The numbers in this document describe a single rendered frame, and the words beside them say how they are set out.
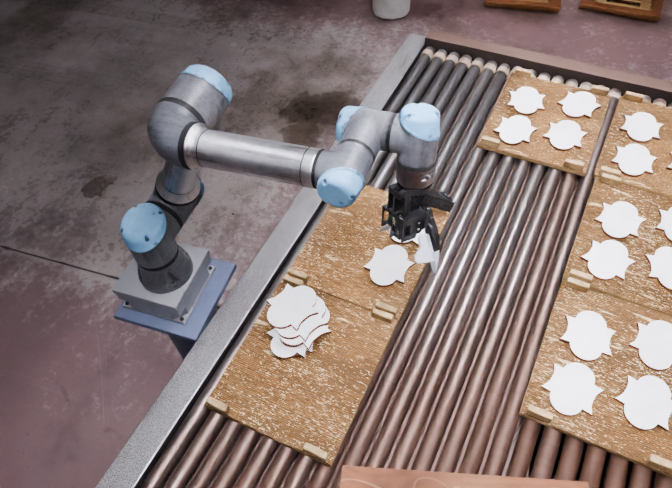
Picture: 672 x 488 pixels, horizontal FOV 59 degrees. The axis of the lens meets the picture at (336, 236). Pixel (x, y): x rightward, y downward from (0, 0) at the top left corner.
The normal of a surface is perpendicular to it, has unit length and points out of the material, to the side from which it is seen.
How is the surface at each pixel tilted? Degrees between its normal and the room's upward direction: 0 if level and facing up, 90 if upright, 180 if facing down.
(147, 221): 8
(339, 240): 0
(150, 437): 0
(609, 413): 0
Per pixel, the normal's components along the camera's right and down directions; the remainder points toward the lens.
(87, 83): -0.06, -0.61
